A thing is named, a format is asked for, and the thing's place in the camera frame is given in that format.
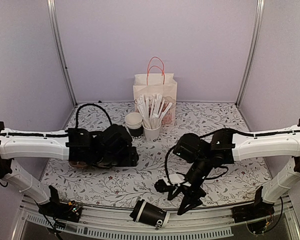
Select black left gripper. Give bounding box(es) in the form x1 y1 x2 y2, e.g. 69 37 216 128
93 146 139 168

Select black white paper coffee cup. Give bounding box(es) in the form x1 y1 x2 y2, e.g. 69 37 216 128
135 200 170 229

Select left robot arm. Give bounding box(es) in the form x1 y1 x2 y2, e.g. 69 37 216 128
0 121 139 217

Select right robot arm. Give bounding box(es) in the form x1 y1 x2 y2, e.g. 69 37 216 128
168 119 300 222

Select white paper takeout bag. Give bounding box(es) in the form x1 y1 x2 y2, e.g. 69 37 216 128
133 57 178 126

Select stacked paper cups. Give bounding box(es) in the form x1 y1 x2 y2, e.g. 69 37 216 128
124 112 144 140

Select white cup holding straws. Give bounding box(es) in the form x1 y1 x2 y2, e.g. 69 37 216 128
142 123 162 143

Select brown cardboard cup carrier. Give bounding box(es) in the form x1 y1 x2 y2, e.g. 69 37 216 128
68 161 113 169

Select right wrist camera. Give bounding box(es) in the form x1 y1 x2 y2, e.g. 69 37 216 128
154 173 187 193

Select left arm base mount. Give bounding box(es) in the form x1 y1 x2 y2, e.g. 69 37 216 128
38 200 83 223

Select aluminium front rail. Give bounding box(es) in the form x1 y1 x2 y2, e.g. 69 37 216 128
12 199 300 240

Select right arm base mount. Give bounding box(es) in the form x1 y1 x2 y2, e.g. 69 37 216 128
231 202 275 235

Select left aluminium frame post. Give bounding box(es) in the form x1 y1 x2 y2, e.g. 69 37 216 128
46 0 78 107

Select aluminium frame post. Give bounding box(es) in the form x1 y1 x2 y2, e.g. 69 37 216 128
235 0 265 108
46 0 78 107

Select right aluminium frame post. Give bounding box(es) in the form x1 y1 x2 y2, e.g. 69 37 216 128
235 0 265 108

